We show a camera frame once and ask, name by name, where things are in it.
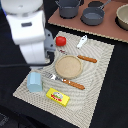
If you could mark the red tomato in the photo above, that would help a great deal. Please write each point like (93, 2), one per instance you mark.
(60, 41)

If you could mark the yellow butter box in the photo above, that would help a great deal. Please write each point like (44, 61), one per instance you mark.
(58, 97)

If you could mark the light blue cup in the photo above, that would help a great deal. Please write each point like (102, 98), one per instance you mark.
(34, 83)

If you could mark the white salt shaker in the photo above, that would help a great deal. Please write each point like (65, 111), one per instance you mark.
(82, 41)

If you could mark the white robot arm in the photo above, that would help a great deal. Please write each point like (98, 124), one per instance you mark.
(26, 19)

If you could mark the round wooden plate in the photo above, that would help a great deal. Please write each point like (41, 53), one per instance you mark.
(68, 66)

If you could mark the beige woven placemat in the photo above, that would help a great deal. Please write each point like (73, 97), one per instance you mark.
(81, 106)

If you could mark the tall grey pot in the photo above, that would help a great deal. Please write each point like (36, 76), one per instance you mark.
(68, 8)

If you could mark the brown stove board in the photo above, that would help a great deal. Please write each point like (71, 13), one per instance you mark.
(108, 28)

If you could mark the cream bowl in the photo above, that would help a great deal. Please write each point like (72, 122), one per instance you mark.
(122, 15)

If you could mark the fork with wooden handle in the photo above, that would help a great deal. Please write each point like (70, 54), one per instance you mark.
(71, 83)

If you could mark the knife with wooden handle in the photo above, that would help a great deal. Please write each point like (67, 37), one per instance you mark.
(80, 56)

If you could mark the grey saucepan with handle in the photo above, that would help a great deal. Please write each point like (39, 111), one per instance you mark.
(93, 16)

